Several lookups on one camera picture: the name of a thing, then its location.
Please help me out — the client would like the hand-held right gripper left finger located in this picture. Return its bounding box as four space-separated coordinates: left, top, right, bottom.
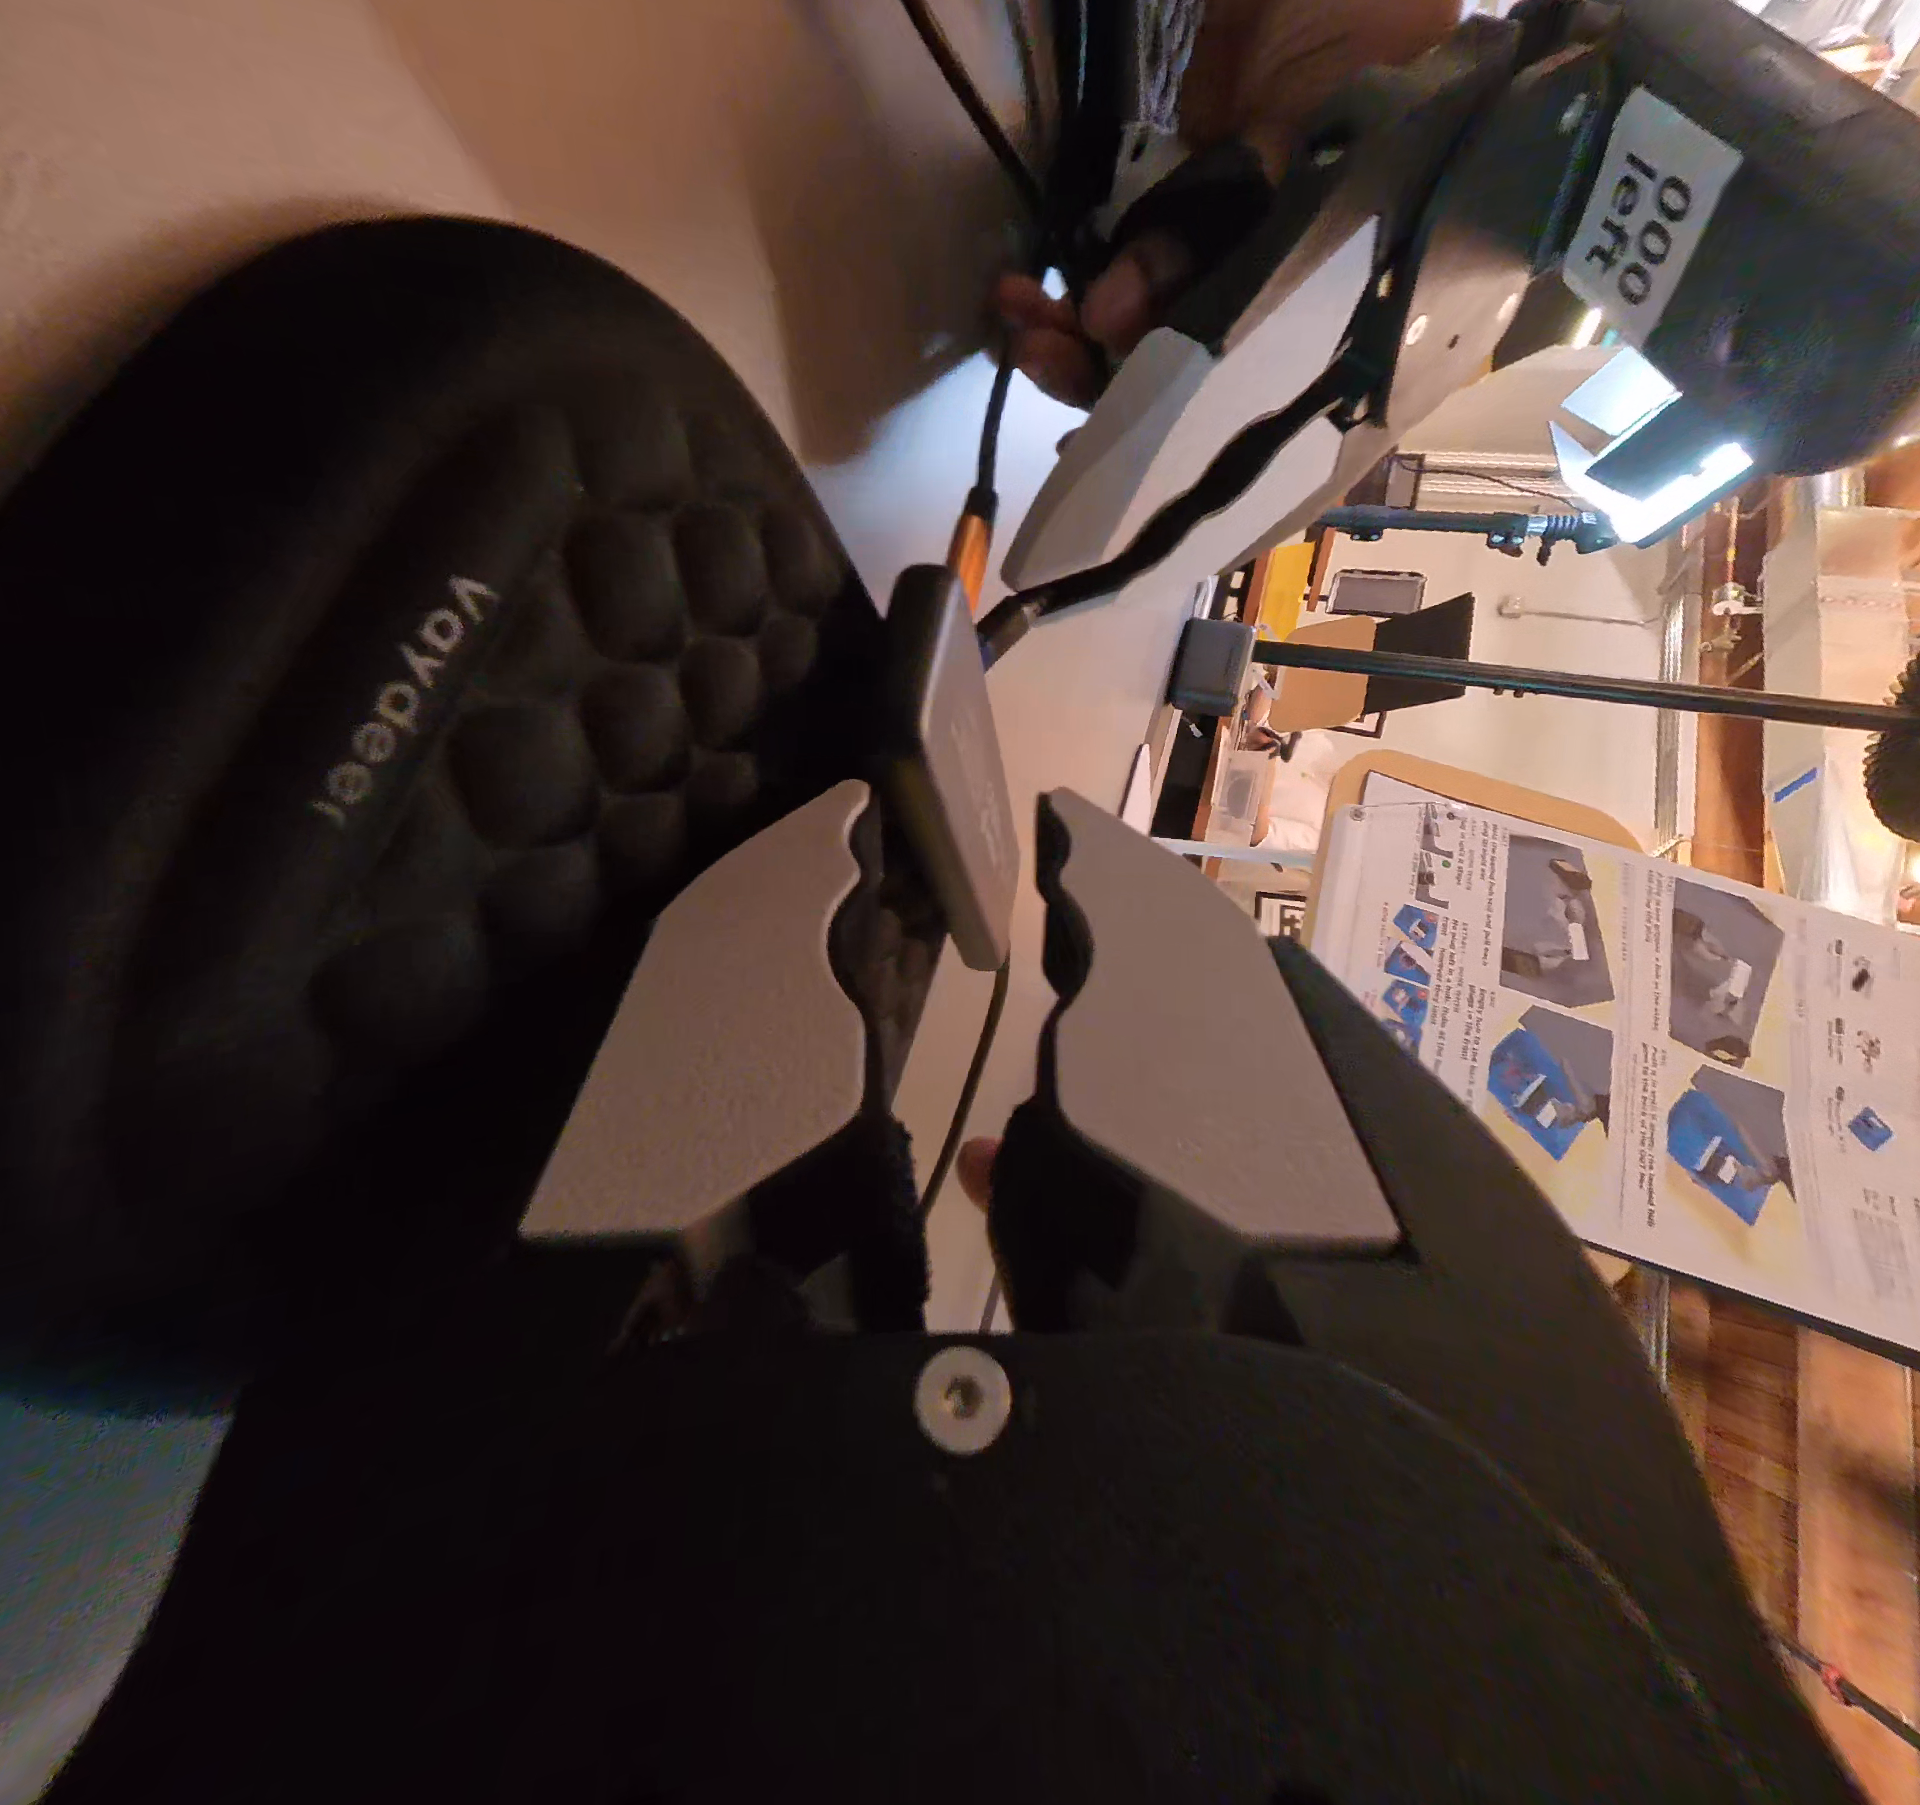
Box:
519 783 880 1248

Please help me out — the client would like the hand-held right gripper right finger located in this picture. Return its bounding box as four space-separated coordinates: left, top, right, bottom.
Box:
1031 788 1406 1252

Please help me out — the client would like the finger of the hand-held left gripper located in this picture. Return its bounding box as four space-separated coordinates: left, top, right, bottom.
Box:
999 212 1399 621
1328 237 1564 491

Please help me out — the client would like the black cable with orange plug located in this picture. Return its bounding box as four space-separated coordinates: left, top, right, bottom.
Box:
781 0 1055 603

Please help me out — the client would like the thin grey hub cable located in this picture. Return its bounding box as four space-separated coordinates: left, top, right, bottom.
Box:
909 963 1014 1335

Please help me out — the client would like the person's left hand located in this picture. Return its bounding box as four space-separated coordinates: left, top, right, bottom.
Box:
990 0 1493 413

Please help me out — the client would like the grey clamp box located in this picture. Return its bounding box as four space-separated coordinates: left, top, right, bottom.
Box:
1165 617 1263 716

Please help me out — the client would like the hanging light fixture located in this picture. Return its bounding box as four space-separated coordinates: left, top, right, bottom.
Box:
1550 347 1760 552

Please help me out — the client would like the black square panel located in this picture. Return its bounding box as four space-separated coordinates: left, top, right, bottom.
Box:
1357 594 1481 722

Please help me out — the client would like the white flat stand base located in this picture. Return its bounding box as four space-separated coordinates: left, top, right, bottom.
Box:
1122 741 1194 846

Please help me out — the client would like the black stand pole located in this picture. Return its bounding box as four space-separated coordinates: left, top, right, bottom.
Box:
1253 634 1913 734

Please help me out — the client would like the tan backing board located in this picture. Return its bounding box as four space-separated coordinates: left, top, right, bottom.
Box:
1305 745 1652 856

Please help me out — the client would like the printed instruction sheet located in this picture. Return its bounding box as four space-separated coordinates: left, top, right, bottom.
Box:
1318 770 1920 1364

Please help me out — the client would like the black quilted wrist rest pad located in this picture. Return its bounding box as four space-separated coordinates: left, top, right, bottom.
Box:
1037 0 1251 188
0 214 909 1402

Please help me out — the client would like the black fuzzy disc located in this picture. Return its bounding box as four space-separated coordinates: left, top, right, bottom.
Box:
1864 653 1920 842

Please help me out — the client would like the black rod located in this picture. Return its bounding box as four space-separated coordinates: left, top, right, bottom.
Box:
1775 1629 1920 1734

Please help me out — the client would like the silver air duct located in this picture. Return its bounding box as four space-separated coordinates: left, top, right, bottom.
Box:
1756 471 1920 846

